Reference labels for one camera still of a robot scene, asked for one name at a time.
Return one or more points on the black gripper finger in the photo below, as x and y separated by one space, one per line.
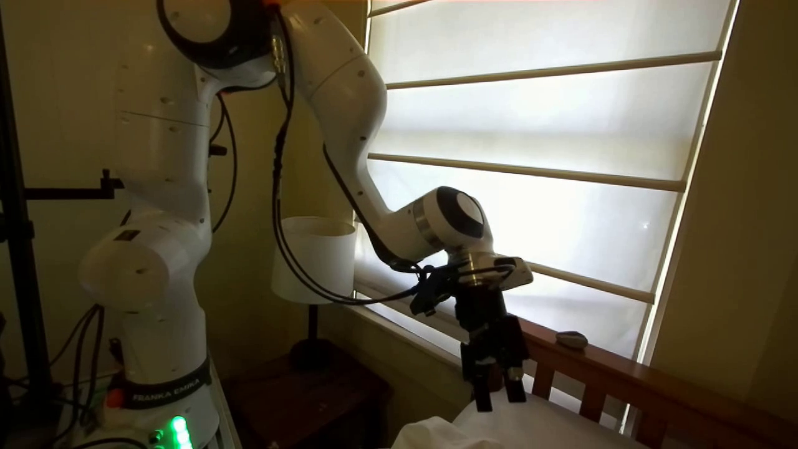
514 388
481 395

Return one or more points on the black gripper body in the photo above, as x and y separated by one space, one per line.
491 339

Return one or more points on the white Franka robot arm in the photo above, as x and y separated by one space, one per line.
157 251

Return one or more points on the dark wooden nightstand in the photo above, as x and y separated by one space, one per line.
308 407

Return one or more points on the white pillow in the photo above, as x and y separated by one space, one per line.
556 425

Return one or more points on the dark wooden headboard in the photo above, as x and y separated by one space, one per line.
650 390

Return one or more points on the white shade table lamp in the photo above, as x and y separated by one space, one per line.
320 257

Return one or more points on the white roman window blind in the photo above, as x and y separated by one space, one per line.
564 126

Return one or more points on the small red object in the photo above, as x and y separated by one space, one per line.
116 398

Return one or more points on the black tripod stand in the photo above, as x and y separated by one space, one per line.
24 289

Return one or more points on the black camera on stand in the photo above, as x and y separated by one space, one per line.
218 151

